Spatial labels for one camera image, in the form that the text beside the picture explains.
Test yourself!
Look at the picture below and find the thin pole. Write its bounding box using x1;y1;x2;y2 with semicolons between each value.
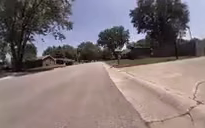
174;30;180;61

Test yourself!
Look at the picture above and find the small low house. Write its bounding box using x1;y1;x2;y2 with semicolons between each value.
25;54;76;69

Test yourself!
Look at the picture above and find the round-crowned tree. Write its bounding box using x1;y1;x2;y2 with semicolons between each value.
96;25;131;60

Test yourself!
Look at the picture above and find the row of trees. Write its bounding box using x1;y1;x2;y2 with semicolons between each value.
42;40;106;63

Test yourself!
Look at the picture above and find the grass strip before fence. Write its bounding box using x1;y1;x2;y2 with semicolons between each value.
105;55;199;69

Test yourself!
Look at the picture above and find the grey asphalt road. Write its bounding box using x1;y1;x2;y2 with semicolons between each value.
0;61;151;128

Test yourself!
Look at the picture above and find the large spreading tree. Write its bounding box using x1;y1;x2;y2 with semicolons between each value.
0;0;75;72

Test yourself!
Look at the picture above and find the mailbox on post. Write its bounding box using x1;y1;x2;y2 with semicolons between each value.
115;52;122;67

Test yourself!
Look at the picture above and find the pale concrete side road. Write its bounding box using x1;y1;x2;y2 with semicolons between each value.
102;54;205;128

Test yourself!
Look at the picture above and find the tall dark tree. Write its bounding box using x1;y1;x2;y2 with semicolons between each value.
129;0;191;51

